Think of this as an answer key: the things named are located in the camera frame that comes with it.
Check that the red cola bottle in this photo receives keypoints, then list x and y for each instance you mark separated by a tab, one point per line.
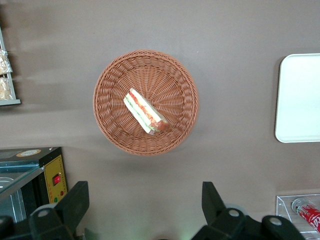
308	213

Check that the beige plastic serving tray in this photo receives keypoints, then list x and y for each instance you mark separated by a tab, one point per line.
300	100

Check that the triangle sandwich with white bread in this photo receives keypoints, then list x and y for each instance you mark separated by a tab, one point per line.
143	111

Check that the grey snack display tray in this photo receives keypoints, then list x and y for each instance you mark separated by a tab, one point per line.
13	95

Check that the clear acrylic bottle rack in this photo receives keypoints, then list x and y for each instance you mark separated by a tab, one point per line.
283	207

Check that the steel pan in warmer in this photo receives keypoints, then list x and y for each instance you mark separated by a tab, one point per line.
10	207

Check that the black food warmer yellow panel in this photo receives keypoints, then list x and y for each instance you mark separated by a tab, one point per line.
53	170

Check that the brown round wicker basket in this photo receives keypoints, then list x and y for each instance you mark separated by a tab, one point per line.
170	82

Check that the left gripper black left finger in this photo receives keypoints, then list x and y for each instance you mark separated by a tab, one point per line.
67	212

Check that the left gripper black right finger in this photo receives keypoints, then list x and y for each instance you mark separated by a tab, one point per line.
217	217

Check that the clear packet of crackers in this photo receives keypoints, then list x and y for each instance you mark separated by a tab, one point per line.
4	62
5	88

